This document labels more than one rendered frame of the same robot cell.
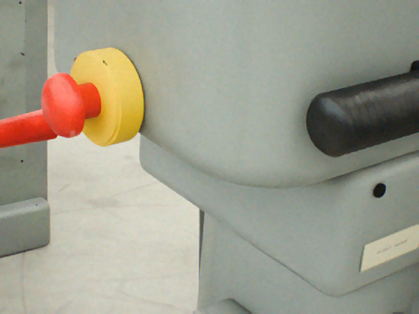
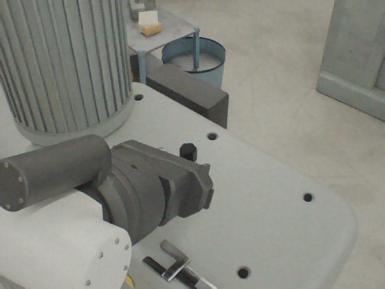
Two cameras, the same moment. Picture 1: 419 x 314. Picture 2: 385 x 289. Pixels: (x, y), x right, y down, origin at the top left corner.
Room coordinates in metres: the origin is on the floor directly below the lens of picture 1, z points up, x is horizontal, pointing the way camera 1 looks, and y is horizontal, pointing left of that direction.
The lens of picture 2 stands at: (0.73, 0.26, 2.33)
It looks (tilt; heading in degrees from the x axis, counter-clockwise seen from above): 45 degrees down; 261
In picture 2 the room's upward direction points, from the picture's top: straight up
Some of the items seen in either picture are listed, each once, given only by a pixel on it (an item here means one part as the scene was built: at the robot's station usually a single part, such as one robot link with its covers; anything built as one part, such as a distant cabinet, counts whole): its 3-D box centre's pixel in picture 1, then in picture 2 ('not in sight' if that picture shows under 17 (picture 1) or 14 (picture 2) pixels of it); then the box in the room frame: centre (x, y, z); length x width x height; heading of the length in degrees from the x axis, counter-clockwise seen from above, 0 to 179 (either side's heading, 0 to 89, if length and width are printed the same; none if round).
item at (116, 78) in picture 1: (105, 96); not in sight; (0.53, 0.06, 1.76); 0.06 x 0.02 x 0.06; 40
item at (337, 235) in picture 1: (381, 129); not in sight; (0.70, -0.15, 1.68); 0.34 x 0.24 x 0.10; 130
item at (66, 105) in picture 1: (72, 103); not in sight; (0.52, 0.08, 1.76); 0.04 x 0.03 x 0.04; 40
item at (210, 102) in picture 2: not in sight; (188, 116); (0.61, -0.56, 1.62); 0.20 x 0.09 x 0.21; 130
